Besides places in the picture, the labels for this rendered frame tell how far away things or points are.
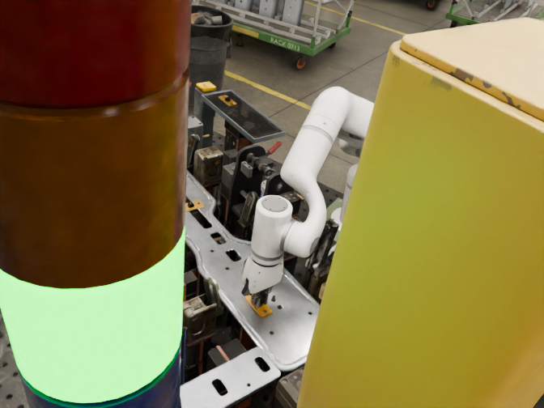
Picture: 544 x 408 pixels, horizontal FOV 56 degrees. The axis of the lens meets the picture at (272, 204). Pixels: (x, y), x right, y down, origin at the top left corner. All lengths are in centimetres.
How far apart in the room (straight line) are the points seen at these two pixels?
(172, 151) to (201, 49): 409
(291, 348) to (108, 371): 115
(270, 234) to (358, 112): 43
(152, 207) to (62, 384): 8
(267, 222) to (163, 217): 100
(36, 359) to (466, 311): 16
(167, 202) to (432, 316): 12
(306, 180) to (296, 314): 39
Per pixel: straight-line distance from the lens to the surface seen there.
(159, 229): 17
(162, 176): 15
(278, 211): 116
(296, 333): 138
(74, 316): 18
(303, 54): 542
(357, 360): 27
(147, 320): 19
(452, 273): 20
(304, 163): 123
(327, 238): 139
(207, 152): 185
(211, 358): 133
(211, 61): 432
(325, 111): 130
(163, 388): 23
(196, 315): 134
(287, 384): 121
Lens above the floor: 206
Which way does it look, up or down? 37 degrees down
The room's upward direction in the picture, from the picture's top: 9 degrees clockwise
